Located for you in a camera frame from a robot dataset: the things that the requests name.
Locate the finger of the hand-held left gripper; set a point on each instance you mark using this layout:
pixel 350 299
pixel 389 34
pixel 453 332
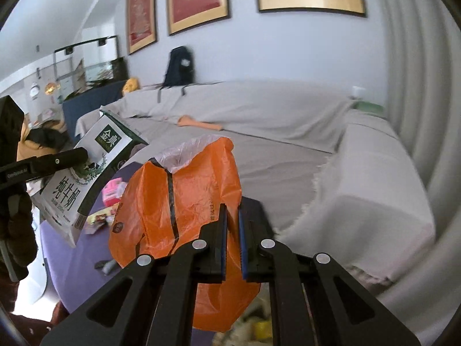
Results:
pixel 54 162

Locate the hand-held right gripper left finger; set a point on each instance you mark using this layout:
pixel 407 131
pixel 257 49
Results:
pixel 224 238

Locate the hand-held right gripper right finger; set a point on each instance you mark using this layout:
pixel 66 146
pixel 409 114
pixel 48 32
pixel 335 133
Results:
pixel 242 241

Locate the white green milk carton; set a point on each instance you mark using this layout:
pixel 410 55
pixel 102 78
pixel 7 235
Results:
pixel 72 194

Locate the orange plastic bag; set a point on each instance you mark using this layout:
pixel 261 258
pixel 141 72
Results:
pixel 201 187

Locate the person's left hand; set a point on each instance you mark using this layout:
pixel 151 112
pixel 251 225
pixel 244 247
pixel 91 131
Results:
pixel 19 234

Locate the yellow bag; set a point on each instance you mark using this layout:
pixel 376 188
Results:
pixel 26 146

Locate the black cloth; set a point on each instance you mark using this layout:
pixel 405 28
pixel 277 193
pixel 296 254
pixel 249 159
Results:
pixel 46 137

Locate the round orange lamp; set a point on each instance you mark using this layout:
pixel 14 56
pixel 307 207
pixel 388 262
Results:
pixel 50 88

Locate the pink toy box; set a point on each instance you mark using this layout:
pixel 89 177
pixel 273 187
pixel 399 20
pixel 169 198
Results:
pixel 113 191

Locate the dark blue covered cabinet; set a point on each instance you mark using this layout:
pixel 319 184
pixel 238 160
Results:
pixel 93 101

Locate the crumpled colourful wrapper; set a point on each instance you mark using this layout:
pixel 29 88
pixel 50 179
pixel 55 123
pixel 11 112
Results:
pixel 101 220

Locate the clear plastic bag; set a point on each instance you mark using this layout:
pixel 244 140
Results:
pixel 183 151

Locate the black framed glass tank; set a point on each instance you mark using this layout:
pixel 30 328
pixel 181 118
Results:
pixel 93 72

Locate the purple table cloth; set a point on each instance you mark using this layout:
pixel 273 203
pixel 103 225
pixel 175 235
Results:
pixel 83 259

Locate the grey covered sofa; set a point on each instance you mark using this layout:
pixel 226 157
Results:
pixel 288 144

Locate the yellow plush toy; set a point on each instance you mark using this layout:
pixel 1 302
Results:
pixel 130 85

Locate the small grey object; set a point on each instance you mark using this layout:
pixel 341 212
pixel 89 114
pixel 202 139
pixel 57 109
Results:
pixel 106 266

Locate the orange cloth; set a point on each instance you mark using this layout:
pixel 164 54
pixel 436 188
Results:
pixel 194 121

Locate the dark blue backpack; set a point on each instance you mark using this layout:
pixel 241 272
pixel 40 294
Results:
pixel 178 66

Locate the narrow red framed picture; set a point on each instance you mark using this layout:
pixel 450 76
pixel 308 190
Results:
pixel 142 14

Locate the green flat item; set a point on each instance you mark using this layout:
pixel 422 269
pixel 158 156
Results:
pixel 369 108

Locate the small white cup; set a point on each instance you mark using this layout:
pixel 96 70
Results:
pixel 356 92

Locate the white curtain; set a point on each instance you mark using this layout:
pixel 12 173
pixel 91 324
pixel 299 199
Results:
pixel 425 115

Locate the round white wall clock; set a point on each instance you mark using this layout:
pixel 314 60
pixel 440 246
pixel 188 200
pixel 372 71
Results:
pixel 34 89

